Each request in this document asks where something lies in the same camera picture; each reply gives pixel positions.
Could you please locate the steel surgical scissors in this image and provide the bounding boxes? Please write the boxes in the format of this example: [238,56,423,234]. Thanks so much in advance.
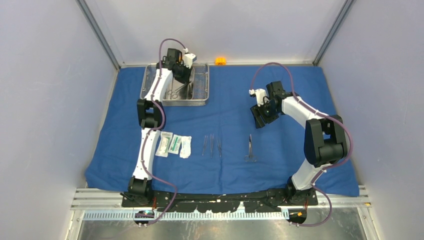
[244,134,257,162]

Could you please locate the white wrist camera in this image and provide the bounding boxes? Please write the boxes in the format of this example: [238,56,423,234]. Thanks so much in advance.
[248,88,270,107]
[182,48,197,69]

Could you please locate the green white small packet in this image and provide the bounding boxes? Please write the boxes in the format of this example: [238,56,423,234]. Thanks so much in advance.
[168,134,182,155]

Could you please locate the small orange plastic block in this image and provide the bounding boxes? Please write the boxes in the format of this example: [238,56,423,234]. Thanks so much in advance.
[214,57,227,66]

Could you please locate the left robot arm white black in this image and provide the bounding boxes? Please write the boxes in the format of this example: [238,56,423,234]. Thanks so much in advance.
[125,47,197,207]

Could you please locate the clear plastic packet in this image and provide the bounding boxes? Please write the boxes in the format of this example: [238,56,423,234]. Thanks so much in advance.
[179,136,192,159]

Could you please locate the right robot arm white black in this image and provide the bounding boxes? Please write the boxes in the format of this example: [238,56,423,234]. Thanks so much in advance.
[248,81,349,205]

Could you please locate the steel surgical forceps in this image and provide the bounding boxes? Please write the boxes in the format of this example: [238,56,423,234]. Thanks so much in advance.
[165,81,189,100]

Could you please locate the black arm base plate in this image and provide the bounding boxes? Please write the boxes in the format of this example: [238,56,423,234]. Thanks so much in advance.
[120,188,318,213]

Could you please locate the steel tweezers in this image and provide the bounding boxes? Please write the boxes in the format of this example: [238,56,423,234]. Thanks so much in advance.
[201,135,208,156]
[217,138,222,158]
[210,133,214,158]

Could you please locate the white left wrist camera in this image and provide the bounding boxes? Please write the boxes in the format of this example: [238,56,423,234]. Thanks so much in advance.
[182,48,197,69]

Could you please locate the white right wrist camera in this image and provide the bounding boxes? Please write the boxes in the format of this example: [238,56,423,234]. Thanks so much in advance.
[248,88,270,107]

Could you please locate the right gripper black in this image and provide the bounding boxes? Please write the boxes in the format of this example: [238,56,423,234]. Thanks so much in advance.
[250,99,280,129]

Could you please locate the aluminium front frame rail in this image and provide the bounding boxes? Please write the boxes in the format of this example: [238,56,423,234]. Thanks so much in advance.
[70,185,372,222]

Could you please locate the blue surgical drape cloth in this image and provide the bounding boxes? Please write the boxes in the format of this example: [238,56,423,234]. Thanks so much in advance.
[84,64,360,197]

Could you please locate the wire mesh instrument basket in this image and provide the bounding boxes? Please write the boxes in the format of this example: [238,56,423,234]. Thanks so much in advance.
[139,63,210,107]

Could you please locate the white sterile pouch packet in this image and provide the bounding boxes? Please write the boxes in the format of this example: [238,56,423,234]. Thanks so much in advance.
[155,131,174,158]

